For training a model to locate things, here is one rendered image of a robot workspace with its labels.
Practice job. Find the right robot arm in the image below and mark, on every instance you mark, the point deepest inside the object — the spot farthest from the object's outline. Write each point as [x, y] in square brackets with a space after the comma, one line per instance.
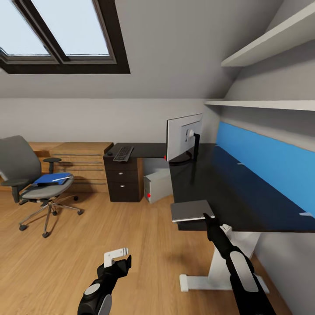
[249, 294]

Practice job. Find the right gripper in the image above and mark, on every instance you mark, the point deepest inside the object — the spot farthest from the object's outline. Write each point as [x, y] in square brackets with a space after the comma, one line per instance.
[214, 232]

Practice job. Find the notebook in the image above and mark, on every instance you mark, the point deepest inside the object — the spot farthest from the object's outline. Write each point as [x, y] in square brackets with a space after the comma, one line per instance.
[190, 210]

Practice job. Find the swivel chair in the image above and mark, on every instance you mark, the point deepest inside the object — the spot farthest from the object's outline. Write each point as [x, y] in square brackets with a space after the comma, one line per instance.
[20, 168]

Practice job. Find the monitor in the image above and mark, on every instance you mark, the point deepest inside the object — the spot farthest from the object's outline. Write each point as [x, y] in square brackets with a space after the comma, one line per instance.
[183, 134]

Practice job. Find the keyboard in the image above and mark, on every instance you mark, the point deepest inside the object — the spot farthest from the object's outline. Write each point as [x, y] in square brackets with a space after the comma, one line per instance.
[124, 153]

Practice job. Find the folder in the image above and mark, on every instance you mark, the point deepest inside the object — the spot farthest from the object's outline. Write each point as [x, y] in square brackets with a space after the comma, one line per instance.
[52, 179]

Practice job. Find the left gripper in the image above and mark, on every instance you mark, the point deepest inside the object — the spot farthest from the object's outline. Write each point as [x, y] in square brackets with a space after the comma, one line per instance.
[117, 270]

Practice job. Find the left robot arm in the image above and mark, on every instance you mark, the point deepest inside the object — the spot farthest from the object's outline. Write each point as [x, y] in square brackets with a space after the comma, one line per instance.
[97, 299]

